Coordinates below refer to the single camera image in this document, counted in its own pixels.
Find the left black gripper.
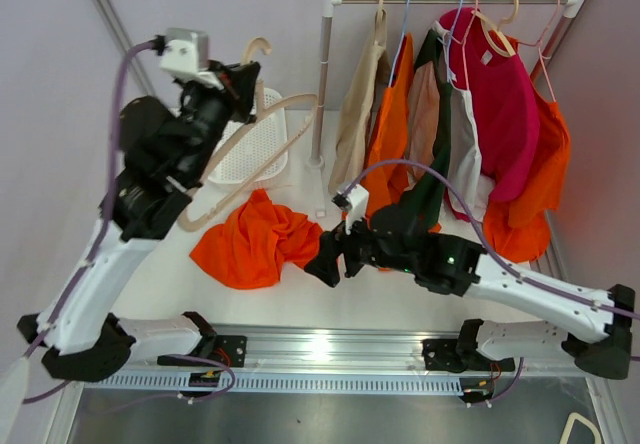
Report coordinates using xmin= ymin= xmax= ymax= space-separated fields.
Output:
xmin=177 ymin=59 xmax=260 ymax=185

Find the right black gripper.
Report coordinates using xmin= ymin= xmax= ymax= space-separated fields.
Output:
xmin=305 ymin=205 xmax=416 ymax=288

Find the orange t shirt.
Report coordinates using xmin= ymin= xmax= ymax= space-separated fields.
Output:
xmin=362 ymin=34 xmax=417 ymax=217
xmin=190 ymin=189 xmax=323 ymax=291

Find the light blue wire hanger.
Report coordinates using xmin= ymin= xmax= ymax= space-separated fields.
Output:
xmin=387 ymin=0 xmax=411 ymax=88

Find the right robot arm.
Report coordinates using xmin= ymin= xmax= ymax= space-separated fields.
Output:
xmin=304 ymin=205 xmax=635 ymax=380

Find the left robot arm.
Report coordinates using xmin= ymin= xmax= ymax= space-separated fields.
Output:
xmin=17 ymin=61 xmax=261 ymax=382

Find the beige t shirt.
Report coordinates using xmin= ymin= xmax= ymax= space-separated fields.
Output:
xmin=328 ymin=8 xmax=391 ymax=194

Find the beige shirt wooden hanger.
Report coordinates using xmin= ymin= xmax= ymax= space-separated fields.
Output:
xmin=375 ymin=0 xmax=385 ymax=27

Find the magenta t shirt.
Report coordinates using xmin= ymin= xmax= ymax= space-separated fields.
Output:
xmin=438 ymin=7 xmax=540 ymax=203

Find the wooden hanger on magenta shirt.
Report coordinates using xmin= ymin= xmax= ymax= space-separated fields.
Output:
xmin=472 ymin=0 xmax=520 ymax=57

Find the white perforated plastic basket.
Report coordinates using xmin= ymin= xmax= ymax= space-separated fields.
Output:
xmin=208 ymin=87 xmax=288 ymax=191

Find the clothes rack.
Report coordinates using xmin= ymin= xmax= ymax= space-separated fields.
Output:
xmin=307 ymin=0 xmax=586 ymax=218

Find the dark green garment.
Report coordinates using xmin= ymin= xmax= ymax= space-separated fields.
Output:
xmin=389 ymin=30 xmax=452 ymax=231

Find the white garment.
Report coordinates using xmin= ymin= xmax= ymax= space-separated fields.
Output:
xmin=432 ymin=22 xmax=494 ymax=222

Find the peach garment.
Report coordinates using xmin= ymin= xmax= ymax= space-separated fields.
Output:
xmin=405 ymin=62 xmax=440 ymax=166

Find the far right orange garment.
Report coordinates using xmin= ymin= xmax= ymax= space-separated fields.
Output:
xmin=481 ymin=36 xmax=573 ymax=264

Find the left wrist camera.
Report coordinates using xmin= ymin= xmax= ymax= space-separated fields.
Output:
xmin=154 ymin=28 xmax=223 ymax=91

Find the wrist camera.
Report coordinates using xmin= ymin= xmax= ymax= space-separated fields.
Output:
xmin=332 ymin=183 xmax=369 ymax=235
xmin=154 ymin=28 xmax=223 ymax=91

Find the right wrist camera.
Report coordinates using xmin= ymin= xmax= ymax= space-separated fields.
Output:
xmin=332 ymin=183 xmax=369 ymax=235

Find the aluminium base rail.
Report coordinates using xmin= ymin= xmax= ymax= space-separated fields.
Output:
xmin=70 ymin=326 xmax=594 ymax=400

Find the pink wire hanger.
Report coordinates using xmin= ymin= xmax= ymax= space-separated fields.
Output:
xmin=519 ymin=0 xmax=561 ymax=102

